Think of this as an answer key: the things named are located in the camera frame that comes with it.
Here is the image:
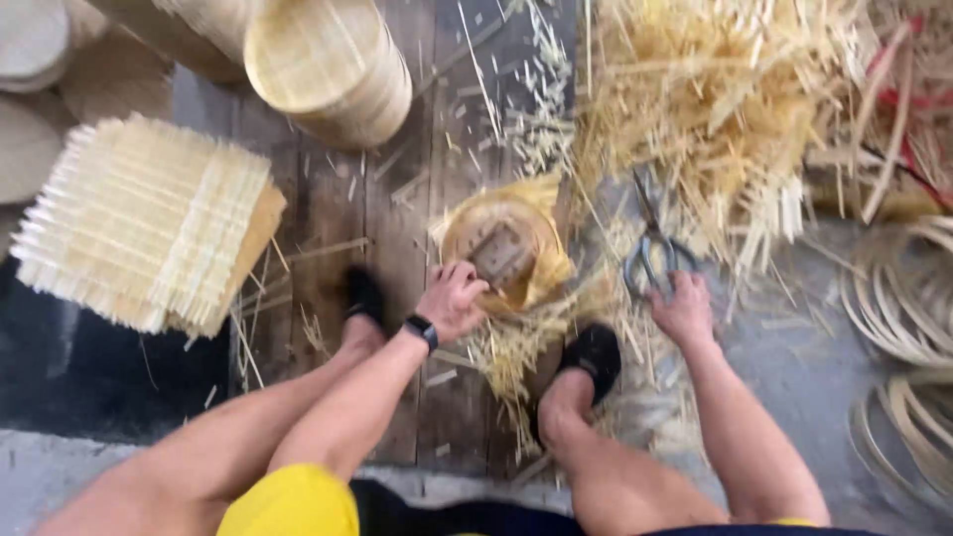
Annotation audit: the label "person's left hand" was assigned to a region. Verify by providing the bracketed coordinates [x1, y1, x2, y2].
[414, 261, 493, 345]

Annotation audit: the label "stack of round bamboo trays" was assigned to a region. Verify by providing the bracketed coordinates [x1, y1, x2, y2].
[89, 0, 258, 84]
[243, 0, 413, 151]

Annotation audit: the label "black left slipper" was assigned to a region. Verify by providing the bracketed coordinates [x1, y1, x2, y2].
[344, 265, 388, 333]

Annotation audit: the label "person's left leg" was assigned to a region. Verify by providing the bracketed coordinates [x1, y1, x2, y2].
[33, 314, 388, 536]

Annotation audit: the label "heap of bamboo strip scraps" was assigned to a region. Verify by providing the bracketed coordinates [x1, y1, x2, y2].
[454, 0, 953, 276]

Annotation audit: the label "black right slipper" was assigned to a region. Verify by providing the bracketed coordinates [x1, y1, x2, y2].
[530, 323, 623, 448]

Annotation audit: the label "person's leg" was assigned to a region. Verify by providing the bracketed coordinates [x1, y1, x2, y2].
[536, 369, 734, 536]
[33, 314, 388, 536]

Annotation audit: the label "yellow shorts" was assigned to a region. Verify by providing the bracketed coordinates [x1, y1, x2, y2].
[216, 463, 820, 536]

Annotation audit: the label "black mat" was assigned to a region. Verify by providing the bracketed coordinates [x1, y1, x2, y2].
[0, 257, 233, 446]

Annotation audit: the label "wooden block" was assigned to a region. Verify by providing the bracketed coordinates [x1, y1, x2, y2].
[469, 222, 540, 290]

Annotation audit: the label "stack of square woven mats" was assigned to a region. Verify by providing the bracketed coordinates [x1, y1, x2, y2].
[9, 113, 288, 339]

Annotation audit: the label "black smartwatch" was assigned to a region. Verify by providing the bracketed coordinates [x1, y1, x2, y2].
[404, 314, 440, 354]

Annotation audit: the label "black slipper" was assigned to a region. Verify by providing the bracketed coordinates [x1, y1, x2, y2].
[530, 323, 623, 448]
[344, 265, 388, 333]

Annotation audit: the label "wooden plank board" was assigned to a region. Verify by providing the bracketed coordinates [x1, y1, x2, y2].
[231, 0, 582, 479]

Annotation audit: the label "person's right leg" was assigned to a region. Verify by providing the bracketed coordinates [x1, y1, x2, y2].
[536, 369, 734, 536]

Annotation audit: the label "red string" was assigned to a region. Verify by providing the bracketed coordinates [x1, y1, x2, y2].
[864, 13, 953, 211]

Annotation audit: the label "grey metal scissors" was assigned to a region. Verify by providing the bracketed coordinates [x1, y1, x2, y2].
[622, 168, 699, 300]

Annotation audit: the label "round woven bamboo basket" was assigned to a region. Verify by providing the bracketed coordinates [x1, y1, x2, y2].
[432, 173, 576, 317]

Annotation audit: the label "coil of bamboo hoops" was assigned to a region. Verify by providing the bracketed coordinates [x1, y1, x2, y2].
[840, 216, 953, 369]
[849, 371, 953, 500]

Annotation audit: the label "person's right hand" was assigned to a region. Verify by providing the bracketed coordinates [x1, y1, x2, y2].
[645, 270, 718, 352]

